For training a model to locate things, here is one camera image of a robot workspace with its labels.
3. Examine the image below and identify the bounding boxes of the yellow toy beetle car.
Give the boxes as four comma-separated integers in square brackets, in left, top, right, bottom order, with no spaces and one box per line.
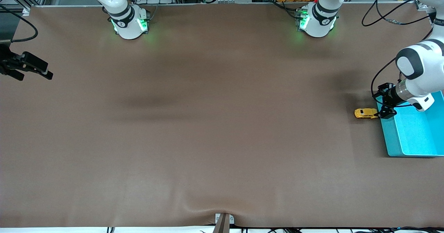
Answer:
[354,108,379,119]

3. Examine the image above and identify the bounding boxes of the teal plastic storage bin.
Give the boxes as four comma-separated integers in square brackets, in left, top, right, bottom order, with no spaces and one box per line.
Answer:
[376,91,444,157]

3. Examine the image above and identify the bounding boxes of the brown table mat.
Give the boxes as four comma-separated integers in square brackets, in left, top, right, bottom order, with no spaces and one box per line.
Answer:
[0,2,444,228]

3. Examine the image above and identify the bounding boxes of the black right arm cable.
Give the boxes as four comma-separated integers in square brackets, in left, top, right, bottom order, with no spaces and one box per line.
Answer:
[0,5,38,43]

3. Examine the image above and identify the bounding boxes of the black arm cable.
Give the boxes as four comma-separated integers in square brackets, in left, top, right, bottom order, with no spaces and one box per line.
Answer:
[361,0,434,107]
[0,5,38,43]

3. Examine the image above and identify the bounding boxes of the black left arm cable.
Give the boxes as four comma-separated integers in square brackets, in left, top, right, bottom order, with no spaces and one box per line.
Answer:
[361,0,434,107]

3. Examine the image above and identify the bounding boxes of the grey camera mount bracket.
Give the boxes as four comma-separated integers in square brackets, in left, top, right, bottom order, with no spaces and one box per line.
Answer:
[215,213,235,233]

